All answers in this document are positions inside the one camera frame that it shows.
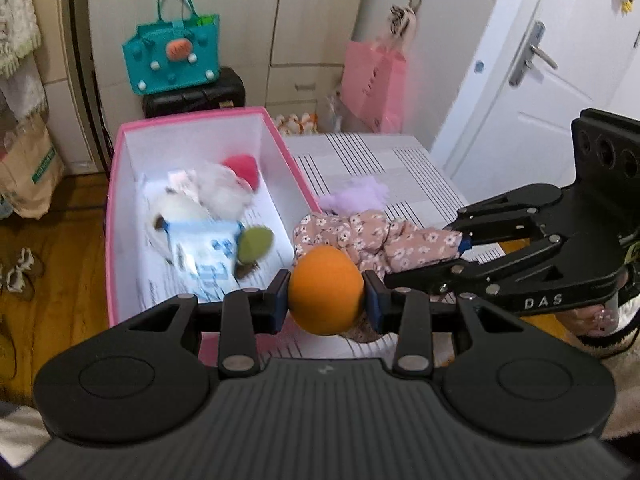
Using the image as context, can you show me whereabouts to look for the silver door handle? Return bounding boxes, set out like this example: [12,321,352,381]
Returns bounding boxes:
[508,20,559,86]

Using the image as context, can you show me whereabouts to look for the brown paper bag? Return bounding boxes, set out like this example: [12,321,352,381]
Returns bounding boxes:
[0,114,67,219]

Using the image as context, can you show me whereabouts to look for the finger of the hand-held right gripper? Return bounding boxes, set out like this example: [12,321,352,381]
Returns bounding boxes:
[384,233,566,303]
[452,183,568,252]

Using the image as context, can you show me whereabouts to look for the orange white plush slippers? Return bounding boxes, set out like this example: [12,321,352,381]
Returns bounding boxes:
[273,111,320,136]

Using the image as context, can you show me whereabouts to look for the white brown plush toy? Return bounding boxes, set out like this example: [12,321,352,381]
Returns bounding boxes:
[144,187,217,262]

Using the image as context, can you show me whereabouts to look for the teal felt tote bag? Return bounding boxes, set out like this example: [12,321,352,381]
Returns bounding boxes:
[122,0,222,96]

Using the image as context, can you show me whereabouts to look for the orange round sponge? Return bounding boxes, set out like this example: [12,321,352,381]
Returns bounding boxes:
[289,244,365,337]

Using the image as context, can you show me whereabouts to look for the printed paper sheet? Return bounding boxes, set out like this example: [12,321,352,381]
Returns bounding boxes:
[134,172,297,312]

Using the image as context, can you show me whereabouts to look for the white door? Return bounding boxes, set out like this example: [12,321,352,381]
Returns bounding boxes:
[431,0,640,187]

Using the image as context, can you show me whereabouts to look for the green teardrop sponge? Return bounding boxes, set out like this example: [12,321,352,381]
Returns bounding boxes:
[235,226,276,267]

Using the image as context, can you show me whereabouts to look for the pink paper gift bag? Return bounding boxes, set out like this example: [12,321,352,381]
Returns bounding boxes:
[340,39,407,134]

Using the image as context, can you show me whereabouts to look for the white knit hanging cloth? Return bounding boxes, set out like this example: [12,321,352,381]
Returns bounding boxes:
[0,0,42,79]

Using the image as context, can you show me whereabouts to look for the clear plastic bag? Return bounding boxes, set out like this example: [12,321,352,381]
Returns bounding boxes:
[318,93,347,134]

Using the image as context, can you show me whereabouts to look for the person's fuzzy beige clothing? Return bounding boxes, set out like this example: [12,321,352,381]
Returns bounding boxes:
[592,330,640,442]

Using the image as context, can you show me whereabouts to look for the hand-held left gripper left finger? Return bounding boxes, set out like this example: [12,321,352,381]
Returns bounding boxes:
[127,270,294,379]

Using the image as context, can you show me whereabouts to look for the purple plush pouch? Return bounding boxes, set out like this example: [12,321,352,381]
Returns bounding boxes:
[318,176,391,214]

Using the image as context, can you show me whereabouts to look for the person's right hand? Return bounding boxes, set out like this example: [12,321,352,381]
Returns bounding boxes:
[561,305,622,339]

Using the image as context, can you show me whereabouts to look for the pink floral cloth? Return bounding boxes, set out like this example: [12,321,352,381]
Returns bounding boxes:
[291,208,464,344]

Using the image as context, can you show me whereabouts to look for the beige wardrobe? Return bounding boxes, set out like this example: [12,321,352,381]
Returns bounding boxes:
[25,0,374,173]

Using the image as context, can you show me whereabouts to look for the white floor slippers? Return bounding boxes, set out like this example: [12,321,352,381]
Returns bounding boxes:
[0,247,37,294]

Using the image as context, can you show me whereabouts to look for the striped tablecloth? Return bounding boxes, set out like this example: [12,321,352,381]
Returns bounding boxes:
[282,132,507,362]

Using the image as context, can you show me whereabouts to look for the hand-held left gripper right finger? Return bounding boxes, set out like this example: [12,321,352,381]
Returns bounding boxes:
[362,270,527,379]

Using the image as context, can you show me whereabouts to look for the black hard case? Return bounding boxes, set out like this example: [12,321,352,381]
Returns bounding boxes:
[142,66,247,120]

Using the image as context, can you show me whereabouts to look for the blue white tissue pack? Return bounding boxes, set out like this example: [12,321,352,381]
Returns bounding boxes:
[164,219,244,302]

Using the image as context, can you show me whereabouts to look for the red fluffy pompom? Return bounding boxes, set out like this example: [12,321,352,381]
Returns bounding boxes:
[222,154,261,192]

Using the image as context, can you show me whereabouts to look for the person's right forearm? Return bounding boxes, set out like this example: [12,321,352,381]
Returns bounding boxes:
[612,285,640,335]

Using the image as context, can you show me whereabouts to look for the pink cardboard box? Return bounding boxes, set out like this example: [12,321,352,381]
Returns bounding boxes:
[104,106,325,362]

